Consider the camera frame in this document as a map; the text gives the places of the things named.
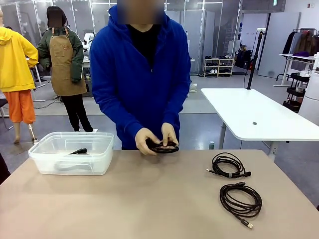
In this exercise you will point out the person's right hand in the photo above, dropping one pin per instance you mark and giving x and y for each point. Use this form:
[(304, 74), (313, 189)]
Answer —
[(142, 142)]

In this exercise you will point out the person's left hand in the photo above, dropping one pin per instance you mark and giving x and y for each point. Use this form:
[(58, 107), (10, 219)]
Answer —
[(169, 132)]

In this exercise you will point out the person's left forearm blue sleeve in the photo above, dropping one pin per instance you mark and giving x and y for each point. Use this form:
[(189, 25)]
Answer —
[(174, 109)]

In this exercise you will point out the person's right forearm blue sleeve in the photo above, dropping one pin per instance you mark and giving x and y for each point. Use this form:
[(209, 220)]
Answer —
[(117, 117)]

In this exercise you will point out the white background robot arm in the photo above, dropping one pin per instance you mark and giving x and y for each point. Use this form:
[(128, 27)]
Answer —
[(88, 38)]

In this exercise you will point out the small grey can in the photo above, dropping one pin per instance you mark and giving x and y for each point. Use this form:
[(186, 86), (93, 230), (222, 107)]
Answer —
[(211, 145)]

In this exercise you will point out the clear plastic storage container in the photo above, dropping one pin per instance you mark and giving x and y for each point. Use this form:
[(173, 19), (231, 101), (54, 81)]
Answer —
[(99, 164)]

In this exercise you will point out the person in blue hoodie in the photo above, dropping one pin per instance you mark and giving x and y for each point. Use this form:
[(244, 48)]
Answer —
[(129, 74)]

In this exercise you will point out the wooden shoe rack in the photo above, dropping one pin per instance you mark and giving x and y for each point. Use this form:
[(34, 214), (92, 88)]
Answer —
[(219, 65)]

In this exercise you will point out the white side table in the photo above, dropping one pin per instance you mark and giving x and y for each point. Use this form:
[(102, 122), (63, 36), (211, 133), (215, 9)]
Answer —
[(249, 107)]

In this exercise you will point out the black bags pile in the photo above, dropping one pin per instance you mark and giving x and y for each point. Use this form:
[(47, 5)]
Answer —
[(244, 59)]

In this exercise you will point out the person in brown apron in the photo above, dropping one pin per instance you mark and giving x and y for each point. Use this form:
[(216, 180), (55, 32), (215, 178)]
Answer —
[(64, 64)]

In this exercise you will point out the black tripod pole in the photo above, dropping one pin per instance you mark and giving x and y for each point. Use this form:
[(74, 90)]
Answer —
[(254, 62)]

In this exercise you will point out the black trolley cart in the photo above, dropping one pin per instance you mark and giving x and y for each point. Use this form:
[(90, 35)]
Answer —
[(296, 92)]

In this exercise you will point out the white cylindrical column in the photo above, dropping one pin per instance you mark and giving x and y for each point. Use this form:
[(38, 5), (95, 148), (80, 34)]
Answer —
[(311, 99)]

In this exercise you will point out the white background desk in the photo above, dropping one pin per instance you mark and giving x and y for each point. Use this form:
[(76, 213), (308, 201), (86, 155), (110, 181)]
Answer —
[(299, 58)]

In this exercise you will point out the person in yellow hoodie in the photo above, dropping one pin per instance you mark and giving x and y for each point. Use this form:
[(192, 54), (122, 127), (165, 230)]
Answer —
[(15, 62)]

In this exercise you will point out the purple cloth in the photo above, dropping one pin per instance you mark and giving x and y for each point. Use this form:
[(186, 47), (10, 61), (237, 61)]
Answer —
[(301, 53)]

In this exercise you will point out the clothes rack with coats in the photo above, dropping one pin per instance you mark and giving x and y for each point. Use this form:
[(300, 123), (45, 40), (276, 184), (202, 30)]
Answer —
[(305, 42)]

